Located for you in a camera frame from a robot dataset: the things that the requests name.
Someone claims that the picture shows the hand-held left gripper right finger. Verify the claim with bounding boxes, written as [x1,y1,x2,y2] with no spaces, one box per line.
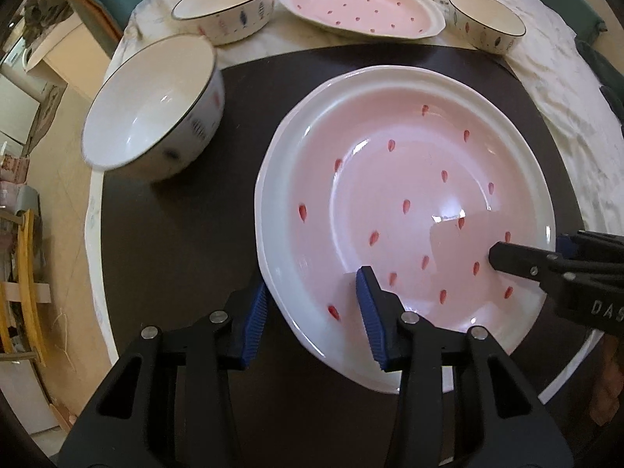
[355,266,575,468]

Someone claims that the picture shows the large white bowl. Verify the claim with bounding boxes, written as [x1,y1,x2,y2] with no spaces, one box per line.
[82,34,226,183]

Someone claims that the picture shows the grey plastic container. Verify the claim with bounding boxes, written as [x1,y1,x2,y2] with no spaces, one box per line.
[14,188,42,215]

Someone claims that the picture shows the dark brown table mat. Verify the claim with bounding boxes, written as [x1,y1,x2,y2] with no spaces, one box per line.
[90,44,586,468]

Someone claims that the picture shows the pink dotted plate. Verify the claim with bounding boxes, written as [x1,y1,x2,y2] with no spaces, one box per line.
[278,0,447,40]
[254,66,557,395]

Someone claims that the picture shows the pink printed bag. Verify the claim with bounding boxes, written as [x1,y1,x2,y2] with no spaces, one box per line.
[0,153,30,196]

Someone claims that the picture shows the small white patterned bowl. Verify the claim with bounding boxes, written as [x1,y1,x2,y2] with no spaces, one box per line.
[447,0,527,55]

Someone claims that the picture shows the person's right forearm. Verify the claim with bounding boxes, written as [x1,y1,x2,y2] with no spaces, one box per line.
[591,334,624,425]

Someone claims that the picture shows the pile of clothes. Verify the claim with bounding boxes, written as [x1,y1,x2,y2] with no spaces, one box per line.
[24,0,69,35]

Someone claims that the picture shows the medium white patterned bowl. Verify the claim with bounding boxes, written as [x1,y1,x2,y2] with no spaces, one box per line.
[170,0,277,47]

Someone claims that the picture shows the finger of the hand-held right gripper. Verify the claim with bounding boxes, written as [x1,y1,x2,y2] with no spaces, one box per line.
[556,230,624,260]
[489,241,624,286]

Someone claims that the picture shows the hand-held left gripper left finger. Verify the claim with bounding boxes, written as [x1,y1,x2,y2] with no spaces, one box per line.
[57,278,270,468]

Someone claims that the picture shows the white printed blanket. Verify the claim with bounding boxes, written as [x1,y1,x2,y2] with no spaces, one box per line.
[85,0,624,401]

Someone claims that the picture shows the yellow wooden chair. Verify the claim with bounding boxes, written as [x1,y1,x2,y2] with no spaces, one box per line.
[0,207,52,366]

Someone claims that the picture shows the white cabinet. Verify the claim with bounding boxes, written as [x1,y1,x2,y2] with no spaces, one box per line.
[24,17,105,101]

